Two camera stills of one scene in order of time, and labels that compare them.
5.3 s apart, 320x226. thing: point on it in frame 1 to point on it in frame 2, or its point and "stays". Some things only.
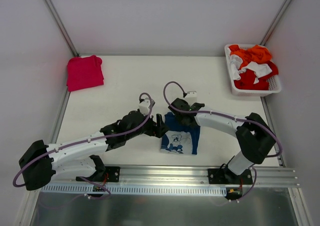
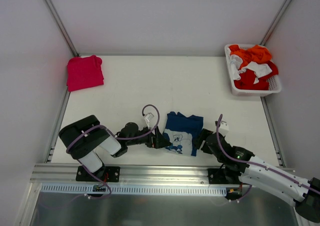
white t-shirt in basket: (254, 69) stays
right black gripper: (185, 116) to (204, 140)
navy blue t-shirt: (179, 139) stays
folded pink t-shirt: (85, 72) stays
